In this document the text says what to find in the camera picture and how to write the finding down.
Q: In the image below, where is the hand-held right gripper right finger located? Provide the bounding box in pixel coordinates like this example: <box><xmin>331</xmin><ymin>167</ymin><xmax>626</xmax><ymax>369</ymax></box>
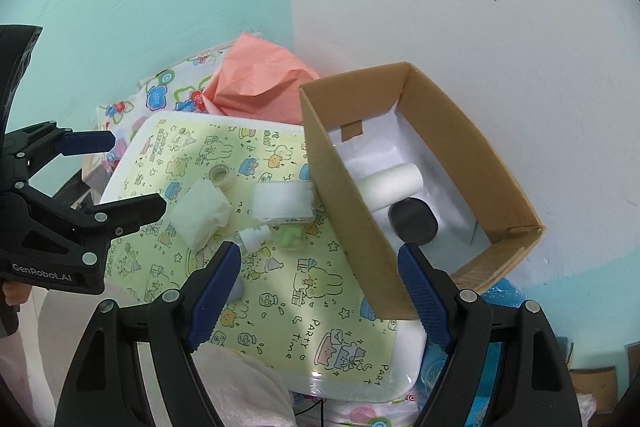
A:
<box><xmin>396</xmin><ymin>243</ymin><xmax>586</xmax><ymax>427</ymax></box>

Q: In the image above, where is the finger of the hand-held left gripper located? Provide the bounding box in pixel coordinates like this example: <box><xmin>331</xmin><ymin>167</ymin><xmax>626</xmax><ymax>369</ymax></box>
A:
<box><xmin>2</xmin><ymin>121</ymin><xmax>117</xmax><ymax>188</ymax></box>
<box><xmin>25</xmin><ymin>189</ymin><xmax>167</xmax><ymax>266</ymax></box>

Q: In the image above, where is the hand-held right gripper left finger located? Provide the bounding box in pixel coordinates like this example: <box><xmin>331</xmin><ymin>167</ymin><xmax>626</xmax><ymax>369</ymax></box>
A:
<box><xmin>54</xmin><ymin>241</ymin><xmax>243</xmax><ymax>427</ymax></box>

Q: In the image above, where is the clear tape roll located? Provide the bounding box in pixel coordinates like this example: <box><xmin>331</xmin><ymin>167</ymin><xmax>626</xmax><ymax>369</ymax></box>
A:
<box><xmin>208</xmin><ymin>165</ymin><xmax>235</xmax><ymax>192</ymax></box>

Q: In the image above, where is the brown cardboard box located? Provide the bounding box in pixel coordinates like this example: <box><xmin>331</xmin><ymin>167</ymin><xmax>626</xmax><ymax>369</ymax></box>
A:
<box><xmin>298</xmin><ymin>62</ymin><xmax>546</xmax><ymax>321</ymax></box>

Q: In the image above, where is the clear plastic case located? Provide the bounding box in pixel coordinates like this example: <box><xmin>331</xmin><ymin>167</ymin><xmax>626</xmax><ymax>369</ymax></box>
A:
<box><xmin>252</xmin><ymin>181</ymin><xmax>317</xmax><ymax>225</ymax></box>

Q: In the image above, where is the person's left hand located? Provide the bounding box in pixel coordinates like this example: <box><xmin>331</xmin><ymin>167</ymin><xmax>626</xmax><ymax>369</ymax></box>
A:
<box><xmin>1</xmin><ymin>282</ymin><xmax>24</xmax><ymax>309</ymax></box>

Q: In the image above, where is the dark furniture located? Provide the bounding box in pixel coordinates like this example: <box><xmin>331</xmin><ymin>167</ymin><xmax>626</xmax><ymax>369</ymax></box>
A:
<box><xmin>52</xmin><ymin>172</ymin><xmax>108</xmax><ymax>212</ymax></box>

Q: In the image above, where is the small white bottle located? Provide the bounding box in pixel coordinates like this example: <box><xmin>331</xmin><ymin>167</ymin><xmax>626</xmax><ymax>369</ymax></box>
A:
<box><xmin>236</xmin><ymin>226</ymin><xmax>273</xmax><ymax>253</ymax></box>

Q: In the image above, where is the yellow cartoon print table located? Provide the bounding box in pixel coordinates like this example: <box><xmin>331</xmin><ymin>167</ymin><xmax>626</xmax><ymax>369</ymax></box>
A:
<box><xmin>100</xmin><ymin>109</ymin><xmax>427</xmax><ymax>404</ymax></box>

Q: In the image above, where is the crumpled white tissue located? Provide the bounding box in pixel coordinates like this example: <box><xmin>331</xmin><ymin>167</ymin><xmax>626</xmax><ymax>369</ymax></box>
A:
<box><xmin>166</xmin><ymin>179</ymin><xmax>233</xmax><ymax>250</ymax></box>

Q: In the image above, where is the black round container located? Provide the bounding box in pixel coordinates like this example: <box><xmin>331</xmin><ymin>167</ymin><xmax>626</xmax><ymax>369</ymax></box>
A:
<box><xmin>389</xmin><ymin>198</ymin><xmax>438</xmax><ymax>244</ymax></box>

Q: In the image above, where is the small green plastic item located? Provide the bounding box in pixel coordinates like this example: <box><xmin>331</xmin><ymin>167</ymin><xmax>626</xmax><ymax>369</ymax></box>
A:
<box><xmin>272</xmin><ymin>224</ymin><xmax>306</xmax><ymax>250</ymax></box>

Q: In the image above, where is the floral printed cloth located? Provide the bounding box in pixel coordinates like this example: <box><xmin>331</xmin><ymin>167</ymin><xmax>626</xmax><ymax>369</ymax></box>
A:
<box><xmin>97</xmin><ymin>42</ymin><xmax>426</xmax><ymax>427</ymax></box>

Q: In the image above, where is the white paper roll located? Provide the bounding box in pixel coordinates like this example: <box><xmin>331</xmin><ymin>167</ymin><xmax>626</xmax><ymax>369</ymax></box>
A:
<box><xmin>357</xmin><ymin>163</ymin><xmax>423</xmax><ymax>214</ymax></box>

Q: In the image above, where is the white paper box lining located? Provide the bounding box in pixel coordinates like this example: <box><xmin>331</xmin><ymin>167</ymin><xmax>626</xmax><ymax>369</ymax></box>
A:
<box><xmin>332</xmin><ymin>107</ymin><xmax>482</xmax><ymax>279</ymax></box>

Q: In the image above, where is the salmon pink paper sheet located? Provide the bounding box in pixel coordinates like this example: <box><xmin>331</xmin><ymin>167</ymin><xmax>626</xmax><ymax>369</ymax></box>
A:
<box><xmin>202</xmin><ymin>32</ymin><xmax>321</xmax><ymax>126</ymax></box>

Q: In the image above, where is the brown cardboard piece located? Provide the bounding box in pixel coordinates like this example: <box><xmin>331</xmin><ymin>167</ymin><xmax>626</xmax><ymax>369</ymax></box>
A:
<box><xmin>570</xmin><ymin>367</ymin><xmax>618</xmax><ymax>413</ymax></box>

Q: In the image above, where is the black cable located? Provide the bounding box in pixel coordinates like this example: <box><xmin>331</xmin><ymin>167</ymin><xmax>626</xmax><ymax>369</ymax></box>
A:
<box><xmin>292</xmin><ymin>399</ymin><xmax>326</xmax><ymax>418</ymax></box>

